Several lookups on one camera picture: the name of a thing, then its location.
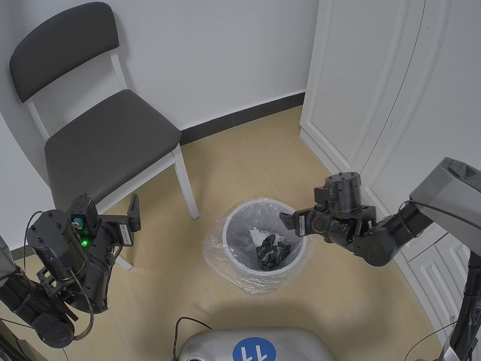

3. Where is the white trash bin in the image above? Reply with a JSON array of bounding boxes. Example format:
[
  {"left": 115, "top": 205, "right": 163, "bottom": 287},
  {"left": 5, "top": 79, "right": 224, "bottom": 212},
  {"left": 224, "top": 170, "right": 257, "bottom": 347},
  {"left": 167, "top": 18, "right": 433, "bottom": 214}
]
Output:
[{"left": 222, "top": 199, "right": 307, "bottom": 275}]

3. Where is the thin black cable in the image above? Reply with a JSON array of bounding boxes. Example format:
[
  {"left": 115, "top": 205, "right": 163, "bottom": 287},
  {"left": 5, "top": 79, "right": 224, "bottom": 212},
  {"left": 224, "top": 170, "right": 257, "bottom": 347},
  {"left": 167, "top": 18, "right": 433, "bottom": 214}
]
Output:
[{"left": 408, "top": 320, "right": 466, "bottom": 361}]

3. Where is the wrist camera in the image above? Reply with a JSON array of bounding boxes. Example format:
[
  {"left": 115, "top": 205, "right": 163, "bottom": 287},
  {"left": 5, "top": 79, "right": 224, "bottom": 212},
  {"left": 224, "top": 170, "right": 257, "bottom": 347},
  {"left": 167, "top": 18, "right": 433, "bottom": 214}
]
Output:
[
  {"left": 68, "top": 193, "right": 99, "bottom": 236},
  {"left": 314, "top": 186, "right": 333, "bottom": 211}
]

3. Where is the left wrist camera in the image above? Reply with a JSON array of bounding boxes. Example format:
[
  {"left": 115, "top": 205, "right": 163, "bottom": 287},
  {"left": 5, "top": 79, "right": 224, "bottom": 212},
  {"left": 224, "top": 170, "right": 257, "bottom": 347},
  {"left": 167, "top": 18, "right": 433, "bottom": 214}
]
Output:
[{"left": 68, "top": 193, "right": 99, "bottom": 236}]

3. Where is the white chair with grey padding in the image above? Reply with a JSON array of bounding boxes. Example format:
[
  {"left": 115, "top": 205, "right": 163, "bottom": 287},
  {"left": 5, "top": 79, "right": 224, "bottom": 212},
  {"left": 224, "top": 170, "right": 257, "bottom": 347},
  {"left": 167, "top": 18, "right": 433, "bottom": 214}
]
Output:
[{"left": 8, "top": 2, "right": 200, "bottom": 270}]

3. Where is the clear plastic bag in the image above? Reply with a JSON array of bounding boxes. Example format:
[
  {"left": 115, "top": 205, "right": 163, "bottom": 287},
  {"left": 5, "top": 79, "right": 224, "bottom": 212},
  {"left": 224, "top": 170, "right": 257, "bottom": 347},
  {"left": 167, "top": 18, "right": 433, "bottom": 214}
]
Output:
[{"left": 202, "top": 196, "right": 314, "bottom": 296}]

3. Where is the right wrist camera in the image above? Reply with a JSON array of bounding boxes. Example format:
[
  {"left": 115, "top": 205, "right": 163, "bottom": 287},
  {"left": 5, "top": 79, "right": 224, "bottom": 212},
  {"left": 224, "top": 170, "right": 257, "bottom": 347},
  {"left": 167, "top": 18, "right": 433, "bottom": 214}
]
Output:
[{"left": 314, "top": 186, "right": 333, "bottom": 211}]

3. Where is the braided black cable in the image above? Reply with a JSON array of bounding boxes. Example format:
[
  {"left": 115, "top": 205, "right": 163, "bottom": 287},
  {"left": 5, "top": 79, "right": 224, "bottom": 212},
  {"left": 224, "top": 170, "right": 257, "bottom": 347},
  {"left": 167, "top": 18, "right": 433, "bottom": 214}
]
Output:
[
  {"left": 71, "top": 269, "right": 94, "bottom": 340},
  {"left": 24, "top": 211, "right": 44, "bottom": 247}
]

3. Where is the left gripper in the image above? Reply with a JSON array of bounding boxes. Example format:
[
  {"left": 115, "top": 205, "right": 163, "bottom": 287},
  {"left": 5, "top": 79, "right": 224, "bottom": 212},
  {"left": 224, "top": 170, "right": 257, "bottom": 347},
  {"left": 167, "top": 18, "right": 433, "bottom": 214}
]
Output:
[{"left": 87, "top": 193, "right": 142, "bottom": 267}]

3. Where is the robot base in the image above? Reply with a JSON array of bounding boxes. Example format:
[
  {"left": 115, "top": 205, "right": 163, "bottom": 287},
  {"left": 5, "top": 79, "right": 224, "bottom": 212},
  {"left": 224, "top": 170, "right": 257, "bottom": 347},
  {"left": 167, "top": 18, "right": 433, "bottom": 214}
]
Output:
[{"left": 180, "top": 327, "right": 339, "bottom": 361}]

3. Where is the black and white wrapper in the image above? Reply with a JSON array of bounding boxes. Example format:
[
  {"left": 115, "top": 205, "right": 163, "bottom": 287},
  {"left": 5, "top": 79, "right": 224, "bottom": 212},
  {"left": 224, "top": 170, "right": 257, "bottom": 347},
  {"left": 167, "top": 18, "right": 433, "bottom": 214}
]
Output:
[{"left": 249, "top": 228, "right": 293, "bottom": 272}]

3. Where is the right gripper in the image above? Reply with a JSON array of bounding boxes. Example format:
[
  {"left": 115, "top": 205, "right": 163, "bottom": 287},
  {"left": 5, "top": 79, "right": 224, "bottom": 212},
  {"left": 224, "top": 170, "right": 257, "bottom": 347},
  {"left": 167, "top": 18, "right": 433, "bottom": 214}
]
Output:
[{"left": 280, "top": 208, "right": 354, "bottom": 244}]

